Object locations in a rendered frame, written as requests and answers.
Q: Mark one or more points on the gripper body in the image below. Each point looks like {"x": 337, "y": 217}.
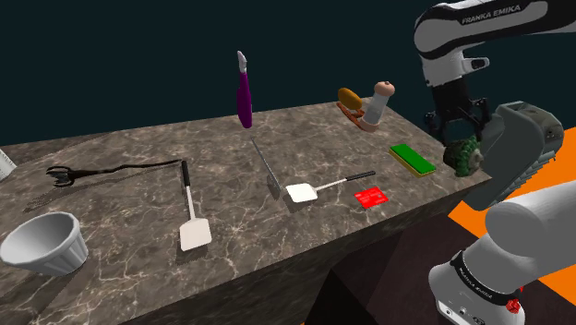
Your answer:
{"x": 452, "y": 101}

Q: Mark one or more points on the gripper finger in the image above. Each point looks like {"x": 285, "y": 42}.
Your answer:
{"x": 482, "y": 118}
{"x": 435, "y": 128}

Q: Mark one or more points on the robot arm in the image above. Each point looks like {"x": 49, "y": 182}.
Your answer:
{"x": 517, "y": 225}

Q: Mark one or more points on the green and yellow sponge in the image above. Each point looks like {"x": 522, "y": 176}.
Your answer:
{"x": 411, "y": 158}

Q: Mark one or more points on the grey machine with green wheel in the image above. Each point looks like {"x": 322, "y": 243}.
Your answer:
{"x": 517, "y": 144}

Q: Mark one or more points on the wooden and glass pepper mill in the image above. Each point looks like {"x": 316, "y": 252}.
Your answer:
{"x": 377, "y": 105}

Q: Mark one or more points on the brown oval brush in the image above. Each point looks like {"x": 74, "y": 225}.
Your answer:
{"x": 350, "y": 98}

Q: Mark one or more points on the red card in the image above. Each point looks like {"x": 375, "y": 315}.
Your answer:
{"x": 370, "y": 197}

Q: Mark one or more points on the thin silver spatula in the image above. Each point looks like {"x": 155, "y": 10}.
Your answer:
{"x": 269, "y": 173}

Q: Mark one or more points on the purple peeler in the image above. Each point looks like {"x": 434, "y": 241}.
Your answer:
{"x": 244, "y": 99}

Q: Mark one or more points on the white ribbed bowl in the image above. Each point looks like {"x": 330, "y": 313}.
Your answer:
{"x": 43, "y": 245}

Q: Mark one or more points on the white flat object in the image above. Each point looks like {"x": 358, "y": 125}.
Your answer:
{"x": 5, "y": 165}

